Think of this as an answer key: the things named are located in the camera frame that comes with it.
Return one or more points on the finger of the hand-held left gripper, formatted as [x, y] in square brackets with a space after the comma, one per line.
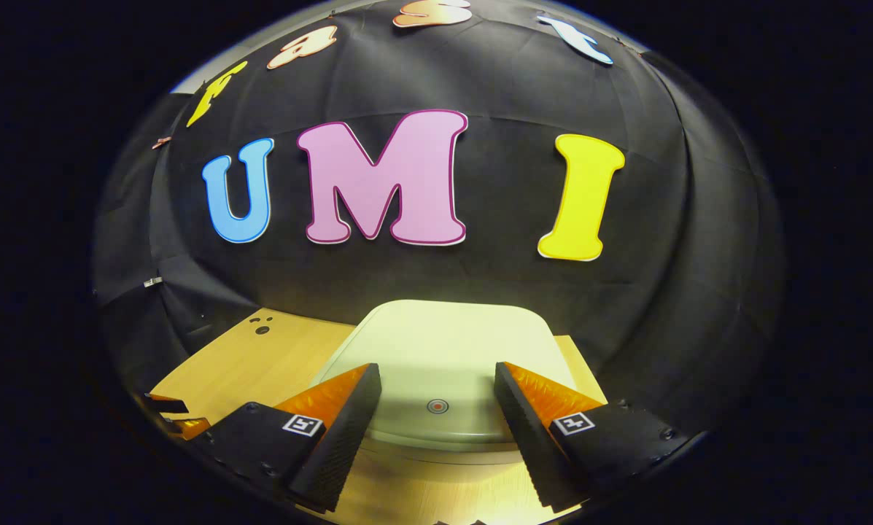
[188, 426]
[170, 405]

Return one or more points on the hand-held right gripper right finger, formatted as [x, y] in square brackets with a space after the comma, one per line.
[531, 437]

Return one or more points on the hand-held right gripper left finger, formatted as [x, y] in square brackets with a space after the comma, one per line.
[341, 437]

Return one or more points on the green desktop garbage bin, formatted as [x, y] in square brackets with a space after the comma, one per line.
[436, 343]

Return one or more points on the wooden desktop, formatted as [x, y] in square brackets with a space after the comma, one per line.
[261, 364]

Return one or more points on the silver metal clip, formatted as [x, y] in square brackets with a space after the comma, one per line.
[152, 281]

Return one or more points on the pink clip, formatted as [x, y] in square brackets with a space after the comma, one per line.
[161, 142]

